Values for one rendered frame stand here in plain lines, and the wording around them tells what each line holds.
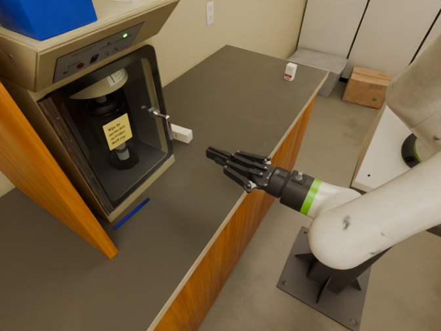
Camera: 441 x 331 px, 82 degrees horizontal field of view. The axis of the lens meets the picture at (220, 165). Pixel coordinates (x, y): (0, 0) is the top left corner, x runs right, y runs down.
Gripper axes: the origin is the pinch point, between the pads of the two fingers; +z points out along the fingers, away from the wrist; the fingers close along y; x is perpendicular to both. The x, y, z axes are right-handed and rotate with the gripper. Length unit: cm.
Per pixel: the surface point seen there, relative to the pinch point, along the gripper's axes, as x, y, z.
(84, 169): -5.1, 25.4, 22.1
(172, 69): 16, -57, 67
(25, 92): -26.0, 26.6, 24.4
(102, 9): -37.0, 11.1, 16.4
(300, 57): 81, -255, 50
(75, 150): -11.4, 25.0, 22.1
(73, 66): -30.1, 19.8, 17.3
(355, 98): 108, -248, -23
